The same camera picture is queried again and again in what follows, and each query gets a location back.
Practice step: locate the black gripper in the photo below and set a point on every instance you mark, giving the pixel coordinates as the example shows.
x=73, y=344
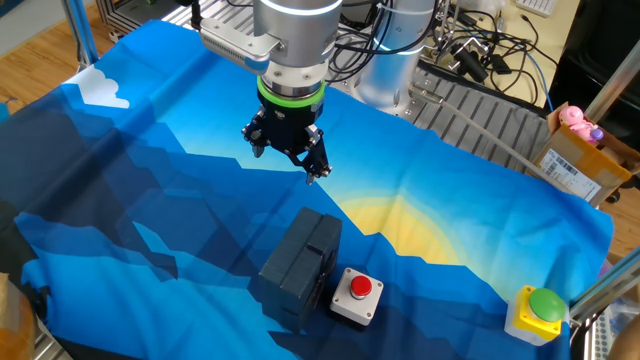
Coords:
x=290, y=125

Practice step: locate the dark grey block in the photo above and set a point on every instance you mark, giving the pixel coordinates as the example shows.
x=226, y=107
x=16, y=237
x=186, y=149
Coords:
x=295, y=270

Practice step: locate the red push button grey box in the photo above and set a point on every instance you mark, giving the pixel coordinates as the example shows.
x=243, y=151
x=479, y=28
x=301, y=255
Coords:
x=345, y=300

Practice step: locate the green push button yellow box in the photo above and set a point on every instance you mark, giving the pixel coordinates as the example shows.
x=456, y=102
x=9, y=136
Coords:
x=530, y=320

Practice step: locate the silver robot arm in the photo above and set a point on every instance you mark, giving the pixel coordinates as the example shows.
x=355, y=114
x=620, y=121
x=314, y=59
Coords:
x=300, y=45

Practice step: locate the blue landscape print cloth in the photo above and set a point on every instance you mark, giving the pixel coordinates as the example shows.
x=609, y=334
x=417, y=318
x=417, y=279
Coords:
x=450, y=150

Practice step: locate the blue metal pole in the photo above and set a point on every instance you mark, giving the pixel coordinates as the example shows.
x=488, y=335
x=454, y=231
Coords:
x=82, y=35

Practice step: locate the white keyboard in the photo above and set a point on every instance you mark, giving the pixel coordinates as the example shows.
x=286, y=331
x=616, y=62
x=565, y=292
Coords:
x=537, y=6

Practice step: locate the pink toy figure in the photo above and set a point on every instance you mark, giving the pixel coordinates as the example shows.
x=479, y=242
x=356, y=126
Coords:
x=572, y=117

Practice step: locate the cardboard box with label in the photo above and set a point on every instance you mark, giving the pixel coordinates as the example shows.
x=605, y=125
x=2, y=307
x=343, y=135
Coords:
x=585, y=160

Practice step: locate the black cabinet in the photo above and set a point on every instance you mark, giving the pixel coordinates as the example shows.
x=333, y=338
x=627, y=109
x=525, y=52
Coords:
x=600, y=50

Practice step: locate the brown paper package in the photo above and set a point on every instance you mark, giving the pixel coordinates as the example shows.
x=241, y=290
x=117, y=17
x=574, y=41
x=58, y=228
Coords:
x=15, y=325

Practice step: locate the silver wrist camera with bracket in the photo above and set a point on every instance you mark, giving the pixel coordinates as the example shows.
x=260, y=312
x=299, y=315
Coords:
x=235, y=45

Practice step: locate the black striped aluminium frame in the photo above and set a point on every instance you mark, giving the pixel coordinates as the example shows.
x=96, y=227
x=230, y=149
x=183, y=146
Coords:
x=125, y=15

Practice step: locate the aluminium frame post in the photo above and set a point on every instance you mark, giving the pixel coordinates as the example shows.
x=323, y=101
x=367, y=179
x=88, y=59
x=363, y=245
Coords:
x=615, y=80

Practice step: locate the aluminium frame bar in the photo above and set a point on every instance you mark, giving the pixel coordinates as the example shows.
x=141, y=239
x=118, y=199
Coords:
x=605, y=287

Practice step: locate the perforated metal bracket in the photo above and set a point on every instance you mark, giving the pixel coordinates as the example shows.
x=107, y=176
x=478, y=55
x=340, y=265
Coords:
x=600, y=340

